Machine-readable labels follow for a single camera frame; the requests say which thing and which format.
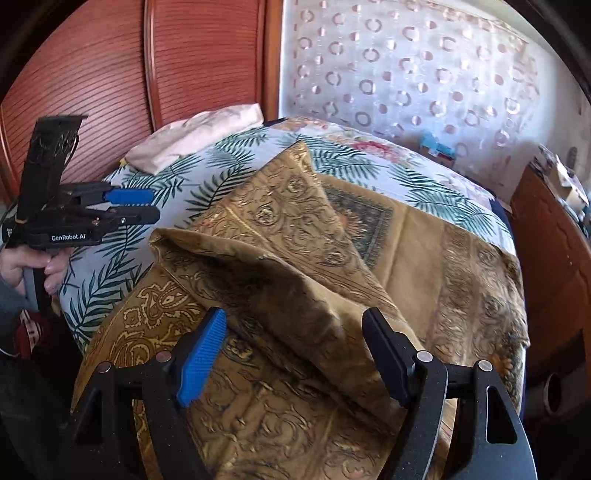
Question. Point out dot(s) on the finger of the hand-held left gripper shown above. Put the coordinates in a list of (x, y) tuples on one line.
[(138, 215), (129, 196)]

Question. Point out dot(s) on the person's left hand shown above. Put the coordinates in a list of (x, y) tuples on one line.
[(11, 265)]

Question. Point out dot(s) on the open cardboard box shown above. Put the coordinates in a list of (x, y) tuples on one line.
[(565, 182)]

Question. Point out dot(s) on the wooden cabinet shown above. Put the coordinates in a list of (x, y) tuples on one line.
[(549, 258)]

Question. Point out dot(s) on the red patterned garment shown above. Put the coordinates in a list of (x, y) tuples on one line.
[(32, 332)]

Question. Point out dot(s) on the cardboard box with blue bag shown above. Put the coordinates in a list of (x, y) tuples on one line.
[(436, 147)]

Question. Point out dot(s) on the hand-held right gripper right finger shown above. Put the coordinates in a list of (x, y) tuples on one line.
[(388, 355)]

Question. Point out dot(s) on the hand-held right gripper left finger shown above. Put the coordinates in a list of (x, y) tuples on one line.
[(203, 355)]

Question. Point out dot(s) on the wooden headboard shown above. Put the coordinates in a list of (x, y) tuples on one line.
[(92, 69)]

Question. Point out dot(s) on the grey tube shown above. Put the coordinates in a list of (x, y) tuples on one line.
[(552, 392)]

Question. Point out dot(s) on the dark blue mattress cover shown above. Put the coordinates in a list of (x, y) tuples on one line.
[(501, 210)]

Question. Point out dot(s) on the pale pink pillow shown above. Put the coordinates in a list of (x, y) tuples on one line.
[(194, 134)]

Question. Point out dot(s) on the brown sunflower patterned shirt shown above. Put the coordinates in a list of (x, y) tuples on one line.
[(300, 240)]

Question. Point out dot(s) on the sheer circle pattern curtain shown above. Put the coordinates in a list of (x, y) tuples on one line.
[(392, 69)]

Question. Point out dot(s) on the floral leaf print bedsheet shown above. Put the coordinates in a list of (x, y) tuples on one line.
[(207, 175)]

